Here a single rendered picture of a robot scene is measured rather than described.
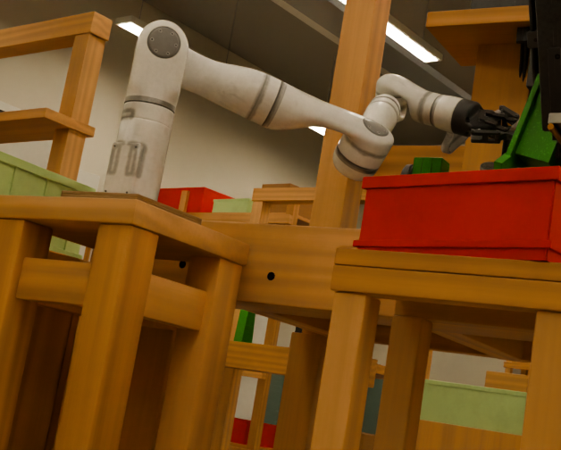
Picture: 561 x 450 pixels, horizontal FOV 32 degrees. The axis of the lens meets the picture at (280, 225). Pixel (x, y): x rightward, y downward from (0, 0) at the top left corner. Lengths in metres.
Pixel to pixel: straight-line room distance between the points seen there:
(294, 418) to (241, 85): 0.93
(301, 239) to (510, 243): 0.60
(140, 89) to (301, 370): 0.94
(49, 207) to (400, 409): 0.66
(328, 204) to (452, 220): 1.17
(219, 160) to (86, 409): 10.16
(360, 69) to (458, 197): 1.26
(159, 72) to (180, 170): 9.39
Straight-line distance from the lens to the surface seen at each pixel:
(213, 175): 11.53
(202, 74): 1.85
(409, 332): 1.51
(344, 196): 2.46
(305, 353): 2.42
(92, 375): 1.53
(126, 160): 1.73
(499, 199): 1.30
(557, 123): 1.72
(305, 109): 1.82
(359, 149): 1.84
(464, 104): 2.07
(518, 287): 1.25
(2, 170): 1.96
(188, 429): 1.70
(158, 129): 1.75
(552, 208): 1.26
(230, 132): 11.78
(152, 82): 1.76
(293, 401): 2.42
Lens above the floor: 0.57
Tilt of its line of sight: 10 degrees up
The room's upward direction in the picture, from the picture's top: 10 degrees clockwise
